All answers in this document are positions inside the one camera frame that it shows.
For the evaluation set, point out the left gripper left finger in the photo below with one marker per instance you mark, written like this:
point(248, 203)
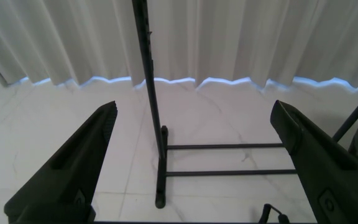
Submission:
point(70, 186)

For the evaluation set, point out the black clothes rack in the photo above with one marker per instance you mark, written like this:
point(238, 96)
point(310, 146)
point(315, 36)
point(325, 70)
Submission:
point(148, 77)

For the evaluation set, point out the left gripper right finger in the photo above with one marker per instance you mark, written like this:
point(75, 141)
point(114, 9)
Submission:
point(343, 193)

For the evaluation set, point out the white curtain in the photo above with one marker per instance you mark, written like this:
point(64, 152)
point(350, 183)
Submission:
point(228, 37)

